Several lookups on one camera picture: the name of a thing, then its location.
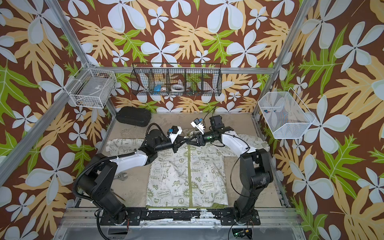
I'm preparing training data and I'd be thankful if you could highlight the blue object in basket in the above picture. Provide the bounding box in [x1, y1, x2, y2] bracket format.
[153, 85, 162, 93]

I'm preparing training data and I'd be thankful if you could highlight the white tape roll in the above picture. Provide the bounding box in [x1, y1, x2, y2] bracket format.
[171, 84, 185, 93]

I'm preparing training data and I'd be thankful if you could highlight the orange handled wrench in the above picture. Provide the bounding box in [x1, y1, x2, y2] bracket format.
[114, 172, 128, 181]

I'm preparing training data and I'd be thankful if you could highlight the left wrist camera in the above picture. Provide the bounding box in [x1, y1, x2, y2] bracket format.
[167, 126, 182, 143]

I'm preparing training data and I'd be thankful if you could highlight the white mesh basket right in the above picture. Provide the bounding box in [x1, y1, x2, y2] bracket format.
[258, 88, 316, 140]

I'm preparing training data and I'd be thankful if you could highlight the black zippered case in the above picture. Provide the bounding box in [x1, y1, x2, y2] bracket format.
[116, 107, 152, 127]

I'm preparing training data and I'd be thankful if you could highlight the white green printed jacket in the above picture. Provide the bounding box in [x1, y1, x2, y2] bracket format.
[106, 134, 270, 208]

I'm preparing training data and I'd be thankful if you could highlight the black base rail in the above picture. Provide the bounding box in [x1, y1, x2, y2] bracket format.
[99, 206, 261, 226]

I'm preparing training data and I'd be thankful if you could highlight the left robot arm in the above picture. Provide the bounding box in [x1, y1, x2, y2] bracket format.
[72, 129, 190, 225]

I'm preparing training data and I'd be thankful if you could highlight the small green circuit board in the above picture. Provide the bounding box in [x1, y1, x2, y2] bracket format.
[232, 228, 253, 240]

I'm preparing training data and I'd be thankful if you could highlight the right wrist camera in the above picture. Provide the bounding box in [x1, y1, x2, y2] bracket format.
[190, 115, 224, 134]

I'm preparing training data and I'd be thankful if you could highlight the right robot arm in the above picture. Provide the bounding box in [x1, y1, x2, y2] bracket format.
[186, 127, 274, 224]

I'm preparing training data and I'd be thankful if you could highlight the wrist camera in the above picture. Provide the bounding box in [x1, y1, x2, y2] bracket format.
[190, 115, 224, 134]
[167, 126, 182, 143]

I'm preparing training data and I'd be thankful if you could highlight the black wire basket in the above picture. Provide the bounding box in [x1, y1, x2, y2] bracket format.
[129, 63, 223, 96]

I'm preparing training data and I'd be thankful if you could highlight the white wire basket left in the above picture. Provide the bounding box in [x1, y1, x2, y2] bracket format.
[67, 69, 117, 109]

